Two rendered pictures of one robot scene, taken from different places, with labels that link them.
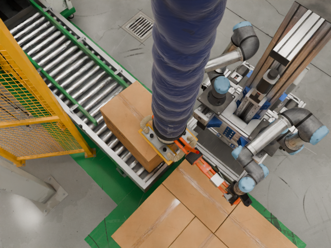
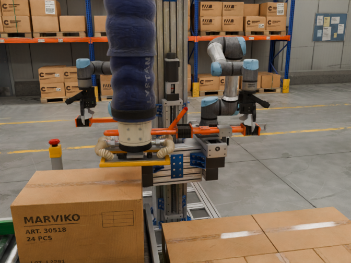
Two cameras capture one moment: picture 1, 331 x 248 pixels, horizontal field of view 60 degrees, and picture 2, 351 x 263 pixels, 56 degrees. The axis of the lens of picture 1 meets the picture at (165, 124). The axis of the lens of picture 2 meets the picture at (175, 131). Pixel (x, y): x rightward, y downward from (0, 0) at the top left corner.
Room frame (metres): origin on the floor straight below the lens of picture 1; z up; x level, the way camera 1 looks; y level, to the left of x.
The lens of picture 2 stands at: (-0.53, 1.02, 1.70)
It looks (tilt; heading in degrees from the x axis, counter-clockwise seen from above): 17 degrees down; 312
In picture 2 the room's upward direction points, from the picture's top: straight up
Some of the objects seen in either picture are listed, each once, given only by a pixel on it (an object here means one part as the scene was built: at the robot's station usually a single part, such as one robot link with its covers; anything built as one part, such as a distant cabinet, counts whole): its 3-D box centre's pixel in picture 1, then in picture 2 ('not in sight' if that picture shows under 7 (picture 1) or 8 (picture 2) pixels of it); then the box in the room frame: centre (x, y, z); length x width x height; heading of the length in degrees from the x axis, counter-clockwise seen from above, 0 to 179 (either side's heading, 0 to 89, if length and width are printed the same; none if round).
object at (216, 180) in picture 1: (216, 180); (224, 130); (0.39, -0.37, 1.21); 0.07 x 0.07 x 0.04; 47
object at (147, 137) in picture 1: (158, 143); (135, 157); (0.64, 0.04, 1.11); 0.34 x 0.10 x 0.05; 47
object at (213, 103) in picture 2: (277, 129); (210, 106); (0.80, -0.79, 1.20); 0.13 x 0.12 x 0.14; 43
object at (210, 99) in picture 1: (217, 94); not in sight; (1.09, -0.38, 1.09); 0.15 x 0.15 x 0.10
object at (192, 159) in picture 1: (193, 156); (183, 130); (0.54, -0.21, 1.21); 0.10 x 0.08 x 0.06; 137
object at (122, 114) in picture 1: (143, 127); (86, 216); (0.88, 0.19, 0.75); 0.60 x 0.40 x 0.40; 48
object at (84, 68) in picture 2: not in sight; (83, 69); (1.09, 0.00, 1.51); 0.09 x 0.08 x 0.11; 111
